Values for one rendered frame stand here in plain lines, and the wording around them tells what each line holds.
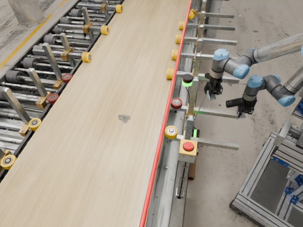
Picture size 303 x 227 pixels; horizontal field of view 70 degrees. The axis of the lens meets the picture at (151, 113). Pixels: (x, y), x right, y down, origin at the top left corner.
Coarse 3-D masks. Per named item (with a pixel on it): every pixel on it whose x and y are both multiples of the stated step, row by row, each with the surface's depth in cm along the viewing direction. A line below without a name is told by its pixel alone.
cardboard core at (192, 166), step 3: (195, 159) 215; (195, 162) 213; (189, 165) 210; (192, 165) 209; (195, 165) 212; (189, 168) 207; (192, 168) 207; (189, 171) 205; (192, 171) 205; (189, 174) 203; (192, 174) 203; (189, 177) 208; (192, 177) 202; (192, 180) 207
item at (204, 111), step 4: (180, 108) 153; (184, 108) 153; (196, 108) 152; (196, 112) 152; (200, 112) 152; (204, 112) 151; (208, 112) 150; (212, 112) 149; (216, 112) 149; (220, 112) 149; (224, 112) 149; (228, 112) 149; (232, 112) 149; (220, 116) 150; (224, 116) 150; (228, 116) 149; (232, 116) 148; (236, 116) 147
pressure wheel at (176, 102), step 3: (174, 99) 152; (177, 99) 152; (180, 99) 152; (171, 102) 150; (174, 102) 151; (177, 102) 150; (180, 102) 150; (171, 105) 151; (174, 105) 148; (177, 105) 148; (180, 105) 149; (174, 108) 150; (177, 108) 150
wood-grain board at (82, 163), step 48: (144, 0) 262; (96, 48) 198; (144, 48) 196; (96, 96) 157; (144, 96) 156; (48, 144) 132; (96, 144) 130; (144, 144) 130; (0, 192) 113; (48, 192) 112; (96, 192) 111; (144, 192) 111
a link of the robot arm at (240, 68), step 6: (228, 60) 111; (234, 60) 110; (240, 60) 110; (246, 60) 111; (228, 66) 111; (234, 66) 109; (240, 66) 108; (246, 66) 107; (228, 72) 112; (234, 72) 109; (240, 72) 107; (246, 72) 108; (240, 78) 110
